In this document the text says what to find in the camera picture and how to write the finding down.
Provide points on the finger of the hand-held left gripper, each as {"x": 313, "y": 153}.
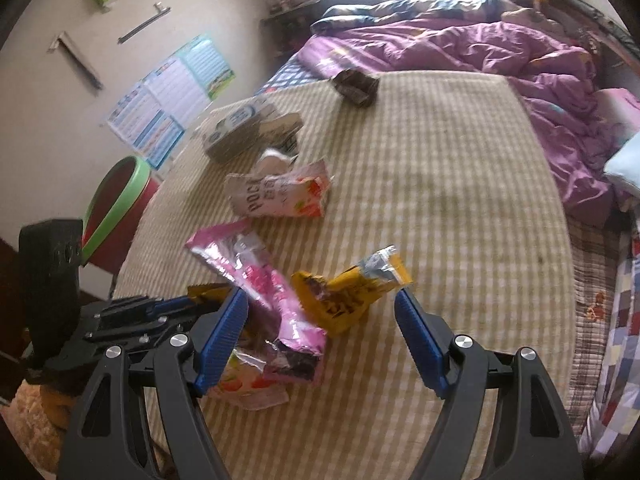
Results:
{"x": 145, "y": 310}
{"x": 135, "y": 335}

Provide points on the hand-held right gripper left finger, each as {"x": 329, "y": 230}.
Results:
{"x": 222, "y": 340}

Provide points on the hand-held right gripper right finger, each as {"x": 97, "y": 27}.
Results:
{"x": 420, "y": 340}

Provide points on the white fruit print packet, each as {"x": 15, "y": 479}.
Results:
{"x": 250, "y": 390}

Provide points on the pink foil wrapper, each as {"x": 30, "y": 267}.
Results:
{"x": 250, "y": 265}

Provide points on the yellow dark printed packet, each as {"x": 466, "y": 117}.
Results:
{"x": 345, "y": 300}

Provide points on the red bin with green rim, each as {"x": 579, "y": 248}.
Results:
{"x": 117, "y": 200}

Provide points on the white snack packet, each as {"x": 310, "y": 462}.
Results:
{"x": 270, "y": 195}

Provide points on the white milk carton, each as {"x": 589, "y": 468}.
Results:
{"x": 235, "y": 130}

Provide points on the dark brown wrapper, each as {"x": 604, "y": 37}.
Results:
{"x": 355, "y": 87}

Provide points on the beige striped mat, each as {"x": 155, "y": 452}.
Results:
{"x": 425, "y": 210}

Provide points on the tan furry cushion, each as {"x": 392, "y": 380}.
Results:
{"x": 35, "y": 430}

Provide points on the colourful patchwork bedding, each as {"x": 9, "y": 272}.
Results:
{"x": 617, "y": 360}

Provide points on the light blue cloth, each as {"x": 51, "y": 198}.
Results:
{"x": 625, "y": 170}

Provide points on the blue checked bed sheet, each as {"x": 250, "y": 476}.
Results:
{"x": 290, "y": 75}

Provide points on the purple quilt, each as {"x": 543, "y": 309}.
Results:
{"x": 450, "y": 45}

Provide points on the pink pillow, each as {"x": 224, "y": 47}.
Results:
{"x": 620, "y": 107}

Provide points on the small cluttered desk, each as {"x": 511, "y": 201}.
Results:
{"x": 290, "y": 20}

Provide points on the blue patchwork quilt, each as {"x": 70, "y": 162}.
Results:
{"x": 400, "y": 10}

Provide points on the beige plush toy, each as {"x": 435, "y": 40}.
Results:
{"x": 530, "y": 17}

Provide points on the dark wooden headboard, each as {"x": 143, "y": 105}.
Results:
{"x": 600, "y": 25}

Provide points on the blue chart wall poster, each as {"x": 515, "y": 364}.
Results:
{"x": 145, "y": 135}

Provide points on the angled metal wall bracket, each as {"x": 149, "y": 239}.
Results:
{"x": 75, "y": 57}

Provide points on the white chart wall poster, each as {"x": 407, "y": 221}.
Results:
{"x": 175, "y": 87}

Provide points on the teal chart wall poster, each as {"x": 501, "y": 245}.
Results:
{"x": 207, "y": 67}

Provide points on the straight metal wall bracket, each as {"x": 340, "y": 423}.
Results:
{"x": 142, "y": 24}

